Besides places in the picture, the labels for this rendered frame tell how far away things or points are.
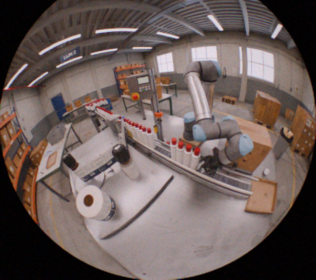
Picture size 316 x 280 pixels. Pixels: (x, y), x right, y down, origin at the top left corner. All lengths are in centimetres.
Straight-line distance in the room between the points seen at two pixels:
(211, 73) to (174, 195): 77
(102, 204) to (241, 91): 581
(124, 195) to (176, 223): 35
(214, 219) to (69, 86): 849
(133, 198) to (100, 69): 812
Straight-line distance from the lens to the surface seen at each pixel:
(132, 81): 66
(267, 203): 92
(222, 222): 70
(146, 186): 64
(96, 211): 57
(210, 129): 39
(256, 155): 75
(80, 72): 819
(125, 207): 65
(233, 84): 567
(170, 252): 68
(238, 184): 74
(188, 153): 55
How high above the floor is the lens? 147
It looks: 31 degrees down
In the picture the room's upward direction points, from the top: 9 degrees counter-clockwise
